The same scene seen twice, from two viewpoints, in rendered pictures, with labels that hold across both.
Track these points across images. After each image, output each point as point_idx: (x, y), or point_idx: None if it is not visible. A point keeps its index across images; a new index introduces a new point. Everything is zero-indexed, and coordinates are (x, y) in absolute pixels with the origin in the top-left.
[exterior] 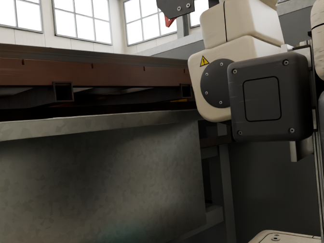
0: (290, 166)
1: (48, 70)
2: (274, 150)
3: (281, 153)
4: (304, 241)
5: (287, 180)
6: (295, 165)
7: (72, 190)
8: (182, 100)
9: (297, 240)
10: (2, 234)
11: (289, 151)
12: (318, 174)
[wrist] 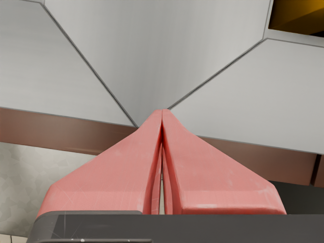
0: (287, 200)
1: None
2: (304, 188)
3: (299, 196)
4: (162, 213)
5: (279, 186)
6: (286, 209)
7: None
8: (289, 30)
9: (162, 208)
10: None
11: (298, 212)
12: None
